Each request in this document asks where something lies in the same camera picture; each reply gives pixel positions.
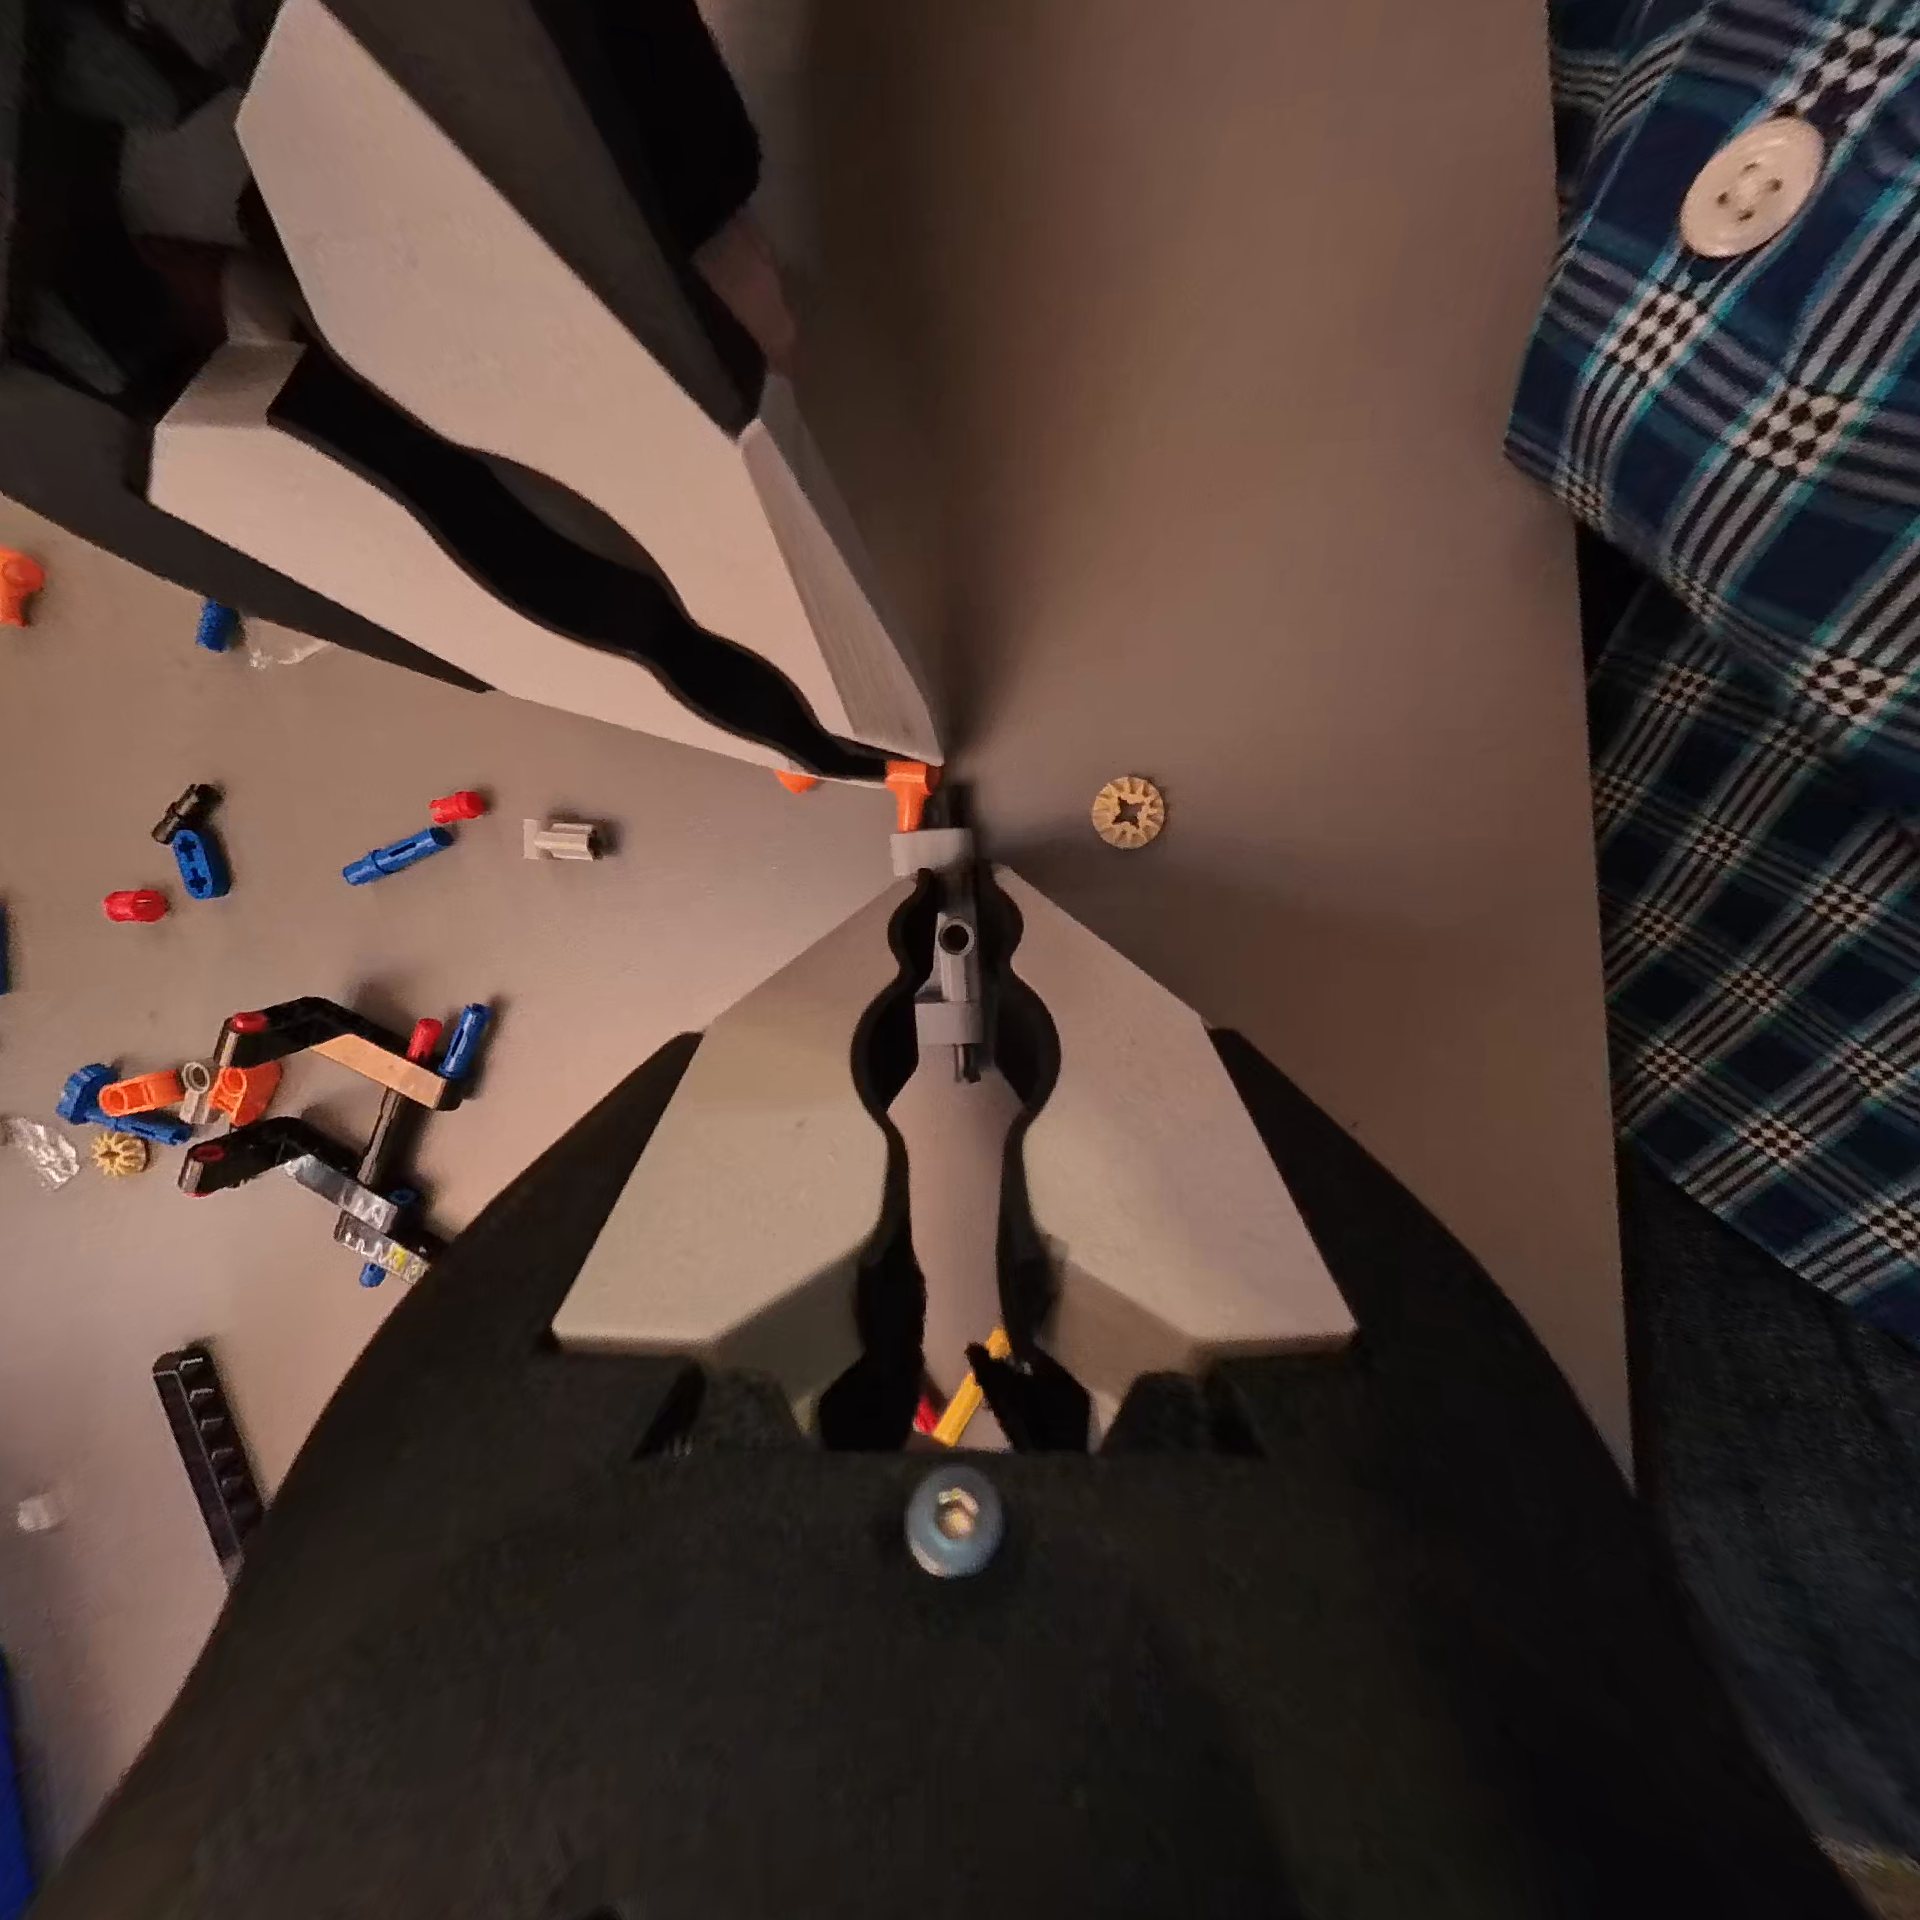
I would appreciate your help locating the grey lego axle subassembly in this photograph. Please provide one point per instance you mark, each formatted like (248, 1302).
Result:
(932, 854)

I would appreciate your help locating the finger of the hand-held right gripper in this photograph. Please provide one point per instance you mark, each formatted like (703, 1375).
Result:
(302, 510)
(481, 268)

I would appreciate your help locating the small tan lego gear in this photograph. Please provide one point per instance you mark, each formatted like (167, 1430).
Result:
(106, 1145)

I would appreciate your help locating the long blue lego pin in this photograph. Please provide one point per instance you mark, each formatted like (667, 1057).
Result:
(394, 856)

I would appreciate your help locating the blue connector with black pin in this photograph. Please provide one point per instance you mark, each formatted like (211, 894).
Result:
(195, 865)

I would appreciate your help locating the clear lego piece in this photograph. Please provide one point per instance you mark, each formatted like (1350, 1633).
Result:
(283, 651)
(42, 1509)
(42, 1154)

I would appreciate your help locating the long black lego beam assembly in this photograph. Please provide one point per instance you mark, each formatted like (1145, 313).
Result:
(211, 1454)

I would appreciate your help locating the plaid shirt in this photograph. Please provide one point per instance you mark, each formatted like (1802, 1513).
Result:
(1770, 898)

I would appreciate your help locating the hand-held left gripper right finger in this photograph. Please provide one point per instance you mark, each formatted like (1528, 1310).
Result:
(1185, 1201)

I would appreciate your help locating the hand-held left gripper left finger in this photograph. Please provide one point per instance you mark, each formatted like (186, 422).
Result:
(706, 1201)

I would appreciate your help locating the yellow lego piece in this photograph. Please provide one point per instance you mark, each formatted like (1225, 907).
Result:
(961, 1411)

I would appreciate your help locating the black lego frame assembly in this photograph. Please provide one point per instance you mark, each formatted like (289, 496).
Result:
(376, 1065)

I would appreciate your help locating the red lego pin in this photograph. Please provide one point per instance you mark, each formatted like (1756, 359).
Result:
(457, 806)
(133, 907)

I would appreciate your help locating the person's right hand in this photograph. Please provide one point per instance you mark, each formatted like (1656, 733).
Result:
(754, 293)

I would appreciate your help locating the grey lego pin connector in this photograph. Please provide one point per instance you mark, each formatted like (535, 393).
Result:
(561, 842)

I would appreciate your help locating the dark trousers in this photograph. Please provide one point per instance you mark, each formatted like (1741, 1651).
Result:
(1770, 1575)

